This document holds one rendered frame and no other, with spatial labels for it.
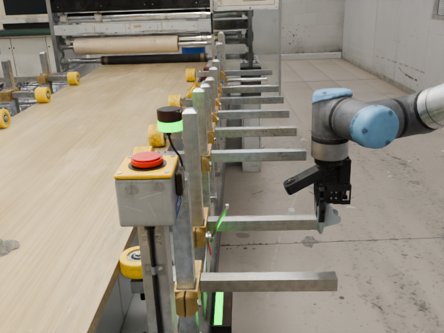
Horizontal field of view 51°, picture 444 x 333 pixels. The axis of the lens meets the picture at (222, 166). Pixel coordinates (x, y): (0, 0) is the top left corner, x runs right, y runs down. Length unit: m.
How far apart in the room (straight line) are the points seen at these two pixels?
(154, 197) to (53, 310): 0.41
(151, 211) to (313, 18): 9.61
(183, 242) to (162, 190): 0.36
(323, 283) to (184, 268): 0.29
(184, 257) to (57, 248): 0.31
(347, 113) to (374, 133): 0.07
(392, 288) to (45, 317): 1.94
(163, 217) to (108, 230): 0.57
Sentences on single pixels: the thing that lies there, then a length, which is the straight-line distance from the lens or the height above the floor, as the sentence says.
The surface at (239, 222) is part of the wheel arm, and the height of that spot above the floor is 0.86.
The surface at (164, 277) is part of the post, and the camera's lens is 0.64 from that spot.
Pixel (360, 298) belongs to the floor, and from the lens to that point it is 2.44.
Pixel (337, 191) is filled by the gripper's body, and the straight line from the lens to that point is 1.18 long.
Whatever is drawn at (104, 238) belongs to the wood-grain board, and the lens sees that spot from 1.10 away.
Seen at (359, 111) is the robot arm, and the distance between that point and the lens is 1.01.
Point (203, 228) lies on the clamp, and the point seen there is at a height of 0.87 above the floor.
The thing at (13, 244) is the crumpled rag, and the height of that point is 0.91.
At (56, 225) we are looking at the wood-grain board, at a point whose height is 0.90.
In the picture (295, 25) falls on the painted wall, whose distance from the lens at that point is 10.05.
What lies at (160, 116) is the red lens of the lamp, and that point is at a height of 1.16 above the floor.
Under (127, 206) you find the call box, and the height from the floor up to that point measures 1.18.
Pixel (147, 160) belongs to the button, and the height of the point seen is 1.23.
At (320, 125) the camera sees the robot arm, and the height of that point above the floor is 1.12.
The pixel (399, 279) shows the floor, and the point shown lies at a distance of 2.62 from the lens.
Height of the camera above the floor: 1.42
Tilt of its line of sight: 21 degrees down
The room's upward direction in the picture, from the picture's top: 2 degrees counter-clockwise
